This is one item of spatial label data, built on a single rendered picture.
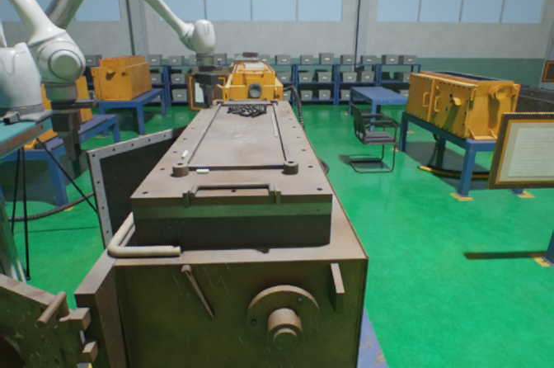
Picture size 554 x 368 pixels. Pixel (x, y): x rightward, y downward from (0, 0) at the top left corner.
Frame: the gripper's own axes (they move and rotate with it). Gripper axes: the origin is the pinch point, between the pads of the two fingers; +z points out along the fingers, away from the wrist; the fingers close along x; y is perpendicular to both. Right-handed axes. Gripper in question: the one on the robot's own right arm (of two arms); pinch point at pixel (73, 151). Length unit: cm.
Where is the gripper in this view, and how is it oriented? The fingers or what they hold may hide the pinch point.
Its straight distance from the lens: 132.7
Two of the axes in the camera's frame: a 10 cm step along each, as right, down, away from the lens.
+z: 0.0, 9.5, 3.3
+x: 2.1, 3.2, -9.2
